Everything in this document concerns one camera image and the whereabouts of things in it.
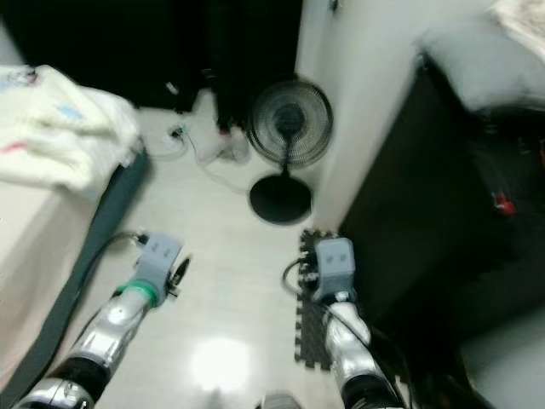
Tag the large black furniture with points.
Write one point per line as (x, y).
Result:
(102, 43)

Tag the cream cartoon print blanket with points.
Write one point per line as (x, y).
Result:
(68, 145)

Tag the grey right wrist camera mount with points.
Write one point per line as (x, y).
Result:
(336, 264)

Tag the bed mattress with beige sheet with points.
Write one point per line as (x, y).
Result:
(34, 256)

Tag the black pedestal fan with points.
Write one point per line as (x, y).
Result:
(289, 119)

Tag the grey cushion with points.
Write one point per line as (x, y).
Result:
(485, 68)

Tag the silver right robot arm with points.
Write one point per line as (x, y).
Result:
(349, 349)

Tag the dark blue upholstered bed frame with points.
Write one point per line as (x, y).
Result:
(85, 281)

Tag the black foam puzzle mat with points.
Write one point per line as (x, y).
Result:
(309, 332)

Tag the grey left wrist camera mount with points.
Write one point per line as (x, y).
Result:
(160, 256)

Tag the beige patterned fabric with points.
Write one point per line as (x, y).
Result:
(524, 17)

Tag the person in black trousers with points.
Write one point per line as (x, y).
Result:
(232, 94)

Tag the white green power plug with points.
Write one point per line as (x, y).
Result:
(179, 133)

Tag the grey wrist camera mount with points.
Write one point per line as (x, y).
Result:
(336, 264)
(160, 256)

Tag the grey right robot leg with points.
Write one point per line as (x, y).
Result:
(279, 402)

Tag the small red object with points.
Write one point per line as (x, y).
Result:
(504, 204)

